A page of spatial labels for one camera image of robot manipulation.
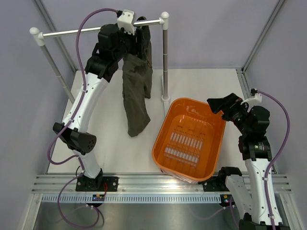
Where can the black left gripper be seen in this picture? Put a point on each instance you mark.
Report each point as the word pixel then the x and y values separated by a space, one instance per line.
pixel 136 46

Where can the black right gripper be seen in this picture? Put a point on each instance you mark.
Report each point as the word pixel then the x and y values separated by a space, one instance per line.
pixel 229 104

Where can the dark green shorts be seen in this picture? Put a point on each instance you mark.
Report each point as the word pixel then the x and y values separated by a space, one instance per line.
pixel 137 83

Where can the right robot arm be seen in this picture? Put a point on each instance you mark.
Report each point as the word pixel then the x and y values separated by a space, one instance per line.
pixel 257 206

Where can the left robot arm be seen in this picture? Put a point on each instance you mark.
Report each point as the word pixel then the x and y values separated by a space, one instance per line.
pixel 73 132

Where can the orange plastic tub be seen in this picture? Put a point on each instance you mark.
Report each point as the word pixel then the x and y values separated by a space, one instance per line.
pixel 189 141

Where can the white rack base foot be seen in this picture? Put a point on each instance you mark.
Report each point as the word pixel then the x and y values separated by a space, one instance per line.
pixel 165 91

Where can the silver clothes rack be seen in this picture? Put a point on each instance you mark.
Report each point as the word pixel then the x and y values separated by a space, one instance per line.
pixel 165 48

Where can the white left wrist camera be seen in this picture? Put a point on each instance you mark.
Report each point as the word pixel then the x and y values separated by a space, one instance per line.
pixel 125 21

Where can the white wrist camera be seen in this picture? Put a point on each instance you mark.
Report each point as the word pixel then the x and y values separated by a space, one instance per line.
pixel 125 21
pixel 255 99

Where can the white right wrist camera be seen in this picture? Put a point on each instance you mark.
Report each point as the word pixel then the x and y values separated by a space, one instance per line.
pixel 255 99

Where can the aluminium mounting rail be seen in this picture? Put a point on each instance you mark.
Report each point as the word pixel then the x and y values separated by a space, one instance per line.
pixel 143 183

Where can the white slotted cable duct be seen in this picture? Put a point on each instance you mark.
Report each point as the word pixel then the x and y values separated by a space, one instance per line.
pixel 134 198

